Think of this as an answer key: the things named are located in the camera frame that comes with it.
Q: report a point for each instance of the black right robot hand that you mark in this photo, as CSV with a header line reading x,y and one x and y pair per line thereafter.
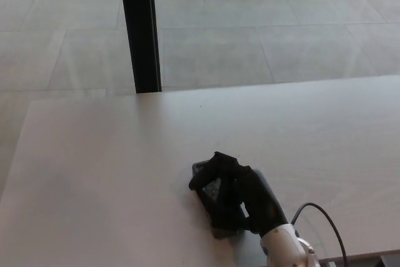
x,y
247,195

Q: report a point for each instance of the dark grey whiteboard eraser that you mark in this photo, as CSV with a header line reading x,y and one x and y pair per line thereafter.
x,y
210,189

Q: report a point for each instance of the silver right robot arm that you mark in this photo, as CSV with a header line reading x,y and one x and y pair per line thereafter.
x,y
289,246

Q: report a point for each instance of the black vertical window frame post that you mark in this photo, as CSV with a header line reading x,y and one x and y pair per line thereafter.
x,y
139,29

